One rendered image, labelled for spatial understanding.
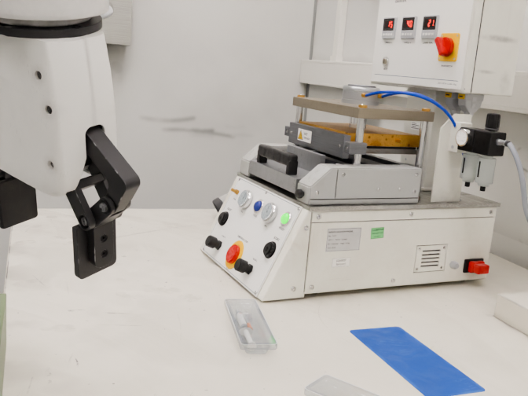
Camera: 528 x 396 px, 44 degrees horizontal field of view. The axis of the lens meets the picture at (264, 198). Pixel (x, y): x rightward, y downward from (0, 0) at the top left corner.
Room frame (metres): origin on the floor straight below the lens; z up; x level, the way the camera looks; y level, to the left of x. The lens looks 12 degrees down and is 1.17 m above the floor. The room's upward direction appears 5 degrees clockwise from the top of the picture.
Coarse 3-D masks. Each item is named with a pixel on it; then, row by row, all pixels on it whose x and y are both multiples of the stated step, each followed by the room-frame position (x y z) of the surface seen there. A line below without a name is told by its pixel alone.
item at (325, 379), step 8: (328, 376) 0.80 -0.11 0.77; (312, 384) 0.78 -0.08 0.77; (320, 384) 0.78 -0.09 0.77; (328, 384) 0.78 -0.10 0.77; (336, 384) 0.78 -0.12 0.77; (344, 384) 0.79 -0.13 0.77; (320, 392) 0.76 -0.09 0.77; (328, 392) 0.76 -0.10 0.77; (336, 392) 0.76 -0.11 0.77; (344, 392) 0.76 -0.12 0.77; (352, 392) 0.77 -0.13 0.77; (360, 392) 0.77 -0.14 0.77; (368, 392) 0.77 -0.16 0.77
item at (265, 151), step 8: (264, 144) 1.36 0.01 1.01; (264, 152) 1.33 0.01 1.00; (272, 152) 1.30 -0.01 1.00; (280, 152) 1.27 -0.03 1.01; (288, 152) 1.26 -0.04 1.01; (264, 160) 1.36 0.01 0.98; (280, 160) 1.26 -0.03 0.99; (288, 160) 1.24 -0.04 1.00; (296, 160) 1.24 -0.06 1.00; (288, 168) 1.23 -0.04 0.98; (296, 168) 1.24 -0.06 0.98
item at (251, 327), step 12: (228, 300) 1.06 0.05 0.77; (240, 300) 1.06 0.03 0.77; (252, 300) 1.07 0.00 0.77; (240, 312) 1.01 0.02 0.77; (252, 312) 1.01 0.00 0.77; (240, 324) 0.95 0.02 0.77; (252, 324) 0.96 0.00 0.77; (264, 324) 0.96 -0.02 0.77; (240, 336) 0.91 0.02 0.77; (252, 336) 0.91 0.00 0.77; (264, 336) 0.92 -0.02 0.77
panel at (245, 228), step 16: (240, 192) 1.39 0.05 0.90; (256, 192) 1.33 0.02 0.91; (272, 192) 1.28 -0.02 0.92; (224, 208) 1.41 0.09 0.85; (240, 208) 1.35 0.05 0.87; (288, 208) 1.20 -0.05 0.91; (224, 224) 1.37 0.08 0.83; (240, 224) 1.32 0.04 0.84; (256, 224) 1.26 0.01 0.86; (272, 224) 1.22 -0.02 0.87; (288, 224) 1.17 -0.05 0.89; (224, 240) 1.34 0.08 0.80; (240, 240) 1.28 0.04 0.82; (256, 240) 1.23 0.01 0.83; (272, 240) 1.18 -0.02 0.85; (224, 256) 1.30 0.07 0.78; (240, 256) 1.24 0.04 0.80; (256, 256) 1.20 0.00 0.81; (272, 256) 1.16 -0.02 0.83; (256, 272) 1.17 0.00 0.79; (256, 288) 1.14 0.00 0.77
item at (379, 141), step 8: (352, 120) 1.37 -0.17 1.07; (328, 128) 1.32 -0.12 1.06; (336, 128) 1.33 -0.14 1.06; (344, 128) 1.34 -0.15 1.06; (352, 128) 1.36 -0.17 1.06; (368, 128) 1.39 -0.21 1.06; (376, 128) 1.41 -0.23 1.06; (384, 128) 1.43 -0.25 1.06; (352, 136) 1.26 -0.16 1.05; (368, 136) 1.27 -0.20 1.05; (376, 136) 1.28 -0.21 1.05; (384, 136) 1.29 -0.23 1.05; (392, 136) 1.30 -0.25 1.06; (400, 136) 1.31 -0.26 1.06; (408, 136) 1.32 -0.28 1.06; (416, 136) 1.33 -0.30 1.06; (368, 144) 1.28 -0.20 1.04; (376, 144) 1.28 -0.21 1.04; (384, 144) 1.29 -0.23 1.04; (392, 144) 1.30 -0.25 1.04; (400, 144) 1.31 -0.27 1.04; (408, 144) 1.32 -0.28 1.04; (416, 144) 1.33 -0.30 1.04; (368, 152) 1.28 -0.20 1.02; (376, 152) 1.29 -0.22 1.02; (384, 152) 1.29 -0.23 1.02; (392, 152) 1.30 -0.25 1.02; (400, 152) 1.31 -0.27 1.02; (408, 152) 1.32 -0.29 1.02
